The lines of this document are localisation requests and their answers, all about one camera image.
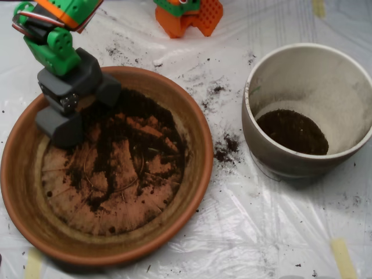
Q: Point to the beige masking tape strip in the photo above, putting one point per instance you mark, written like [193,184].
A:
[33,264]
[319,8]
[344,258]

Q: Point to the orange and green robot base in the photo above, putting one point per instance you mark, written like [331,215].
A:
[174,26]

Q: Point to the terracotta clay saucer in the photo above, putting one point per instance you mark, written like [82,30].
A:
[116,247]

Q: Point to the clear plastic cover sheet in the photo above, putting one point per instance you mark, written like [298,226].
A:
[247,218]

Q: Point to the white ceramic plant pot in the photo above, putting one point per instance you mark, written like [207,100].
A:
[319,81]

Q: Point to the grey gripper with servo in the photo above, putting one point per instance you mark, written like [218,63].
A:
[64,87]

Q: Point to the dark potting soil layer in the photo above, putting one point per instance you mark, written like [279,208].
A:
[292,132]

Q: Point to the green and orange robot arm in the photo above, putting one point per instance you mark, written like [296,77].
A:
[55,55]

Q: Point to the small spilled soil clump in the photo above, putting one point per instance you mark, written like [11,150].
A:
[226,148]

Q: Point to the dark potting soil pile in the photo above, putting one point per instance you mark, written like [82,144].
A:
[136,128]

